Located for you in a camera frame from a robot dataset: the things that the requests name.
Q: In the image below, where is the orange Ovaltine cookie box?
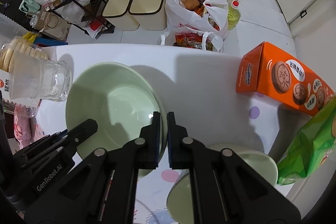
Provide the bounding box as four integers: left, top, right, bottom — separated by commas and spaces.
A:
236, 42, 334, 116

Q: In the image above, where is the yellow cooking oil bottle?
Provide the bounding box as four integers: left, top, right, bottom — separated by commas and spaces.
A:
227, 0, 241, 31

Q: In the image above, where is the pink snack bag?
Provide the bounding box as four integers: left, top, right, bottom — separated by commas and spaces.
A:
14, 105, 38, 149

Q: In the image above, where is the yam biscuit plastic box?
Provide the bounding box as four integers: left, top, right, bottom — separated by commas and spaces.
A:
1, 36, 49, 118

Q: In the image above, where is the small green ribbed bowl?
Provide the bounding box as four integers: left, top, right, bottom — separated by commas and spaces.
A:
166, 143, 278, 223

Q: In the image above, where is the white plastic grocery bag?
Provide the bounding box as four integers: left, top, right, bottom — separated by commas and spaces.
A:
165, 0, 228, 38

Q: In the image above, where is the clear textured drinking glass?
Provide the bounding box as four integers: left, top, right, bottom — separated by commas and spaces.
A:
10, 56, 72, 102

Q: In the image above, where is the beige double trash bin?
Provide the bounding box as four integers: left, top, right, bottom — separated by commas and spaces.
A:
101, 0, 167, 31

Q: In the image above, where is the large green ribbed bowl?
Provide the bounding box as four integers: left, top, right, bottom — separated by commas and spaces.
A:
65, 61, 168, 179

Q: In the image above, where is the green Lays chips bag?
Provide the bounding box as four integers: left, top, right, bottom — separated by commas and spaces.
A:
277, 96, 335, 185

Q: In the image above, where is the black metal storage rack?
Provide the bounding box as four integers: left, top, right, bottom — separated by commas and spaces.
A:
43, 0, 115, 39

